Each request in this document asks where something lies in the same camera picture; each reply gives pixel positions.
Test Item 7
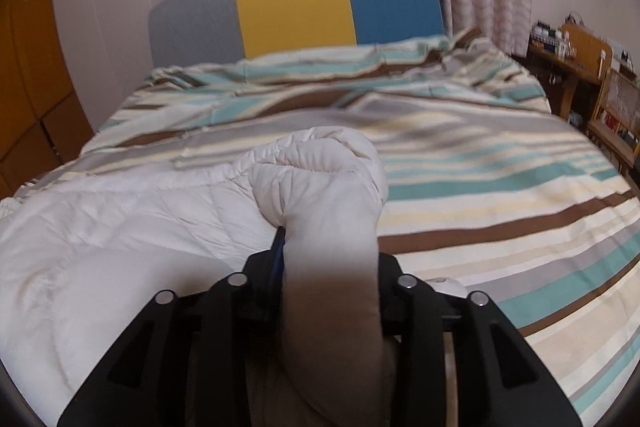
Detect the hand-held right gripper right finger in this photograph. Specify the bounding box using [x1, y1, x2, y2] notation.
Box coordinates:
[375, 252, 583, 427]

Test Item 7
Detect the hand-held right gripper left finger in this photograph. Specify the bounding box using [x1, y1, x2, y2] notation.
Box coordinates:
[56, 227, 288, 427]

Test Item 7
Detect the light grey quilted down jacket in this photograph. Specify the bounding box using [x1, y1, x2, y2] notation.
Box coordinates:
[0, 127, 391, 427]

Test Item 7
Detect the striped bed sheet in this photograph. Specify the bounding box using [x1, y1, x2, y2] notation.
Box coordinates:
[0, 27, 640, 427]

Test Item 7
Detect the grey yellow blue headboard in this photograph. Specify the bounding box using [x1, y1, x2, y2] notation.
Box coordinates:
[147, 0, 446, 70]

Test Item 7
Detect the wooden desk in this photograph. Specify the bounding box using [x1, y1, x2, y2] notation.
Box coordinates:
[526, 39, 603, 125]

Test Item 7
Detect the wooden rattan chair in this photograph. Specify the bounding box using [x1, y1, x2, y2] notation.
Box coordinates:
[585, 67, 640, 178]

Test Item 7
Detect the brown rounded board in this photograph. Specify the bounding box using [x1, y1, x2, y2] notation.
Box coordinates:
[560, 23, 612, 80]

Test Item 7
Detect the wooden wardrobe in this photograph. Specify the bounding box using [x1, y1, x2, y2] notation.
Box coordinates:
[0, 0, 96, 202]

